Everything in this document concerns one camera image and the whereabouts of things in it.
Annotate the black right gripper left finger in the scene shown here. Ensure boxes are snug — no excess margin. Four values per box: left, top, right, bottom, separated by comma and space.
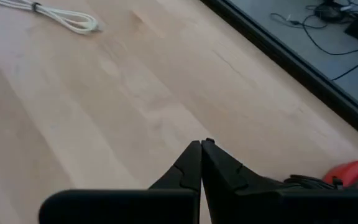
39, 140, 202, 224

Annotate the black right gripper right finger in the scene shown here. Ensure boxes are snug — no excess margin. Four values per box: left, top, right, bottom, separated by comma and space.
201, 139, 358, 224

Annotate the slim cream cable bundle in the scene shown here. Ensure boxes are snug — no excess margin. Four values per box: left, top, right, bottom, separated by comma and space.
0, 0, 101, 35

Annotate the red rounded object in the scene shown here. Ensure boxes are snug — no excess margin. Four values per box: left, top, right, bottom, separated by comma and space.
323, 159, 358, 190

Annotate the black floor device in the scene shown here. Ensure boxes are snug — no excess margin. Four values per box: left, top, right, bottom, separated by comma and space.
314, 0, 344, 22

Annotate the black cable bundle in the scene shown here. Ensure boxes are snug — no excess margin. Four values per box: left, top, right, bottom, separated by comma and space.
283, 174, 338, 190

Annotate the black floor cable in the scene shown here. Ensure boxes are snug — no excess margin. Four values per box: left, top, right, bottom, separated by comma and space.
270, 12, 358, 56

